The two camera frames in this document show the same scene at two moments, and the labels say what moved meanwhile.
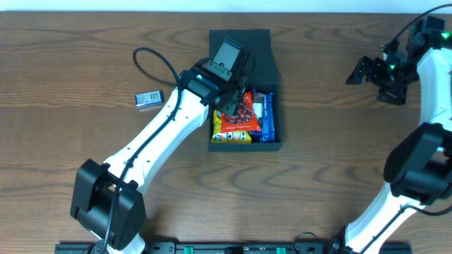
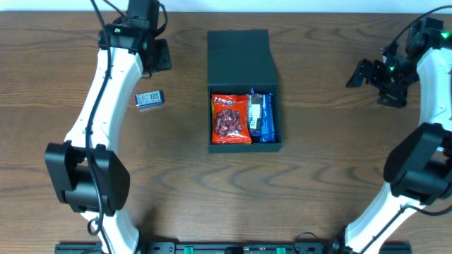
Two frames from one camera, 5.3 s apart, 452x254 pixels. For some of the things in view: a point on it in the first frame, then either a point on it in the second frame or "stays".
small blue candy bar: [149, 98] stays
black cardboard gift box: [258, 42] stays
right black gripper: [371, 73] stays
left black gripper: [231, 106] -> [161, 56]
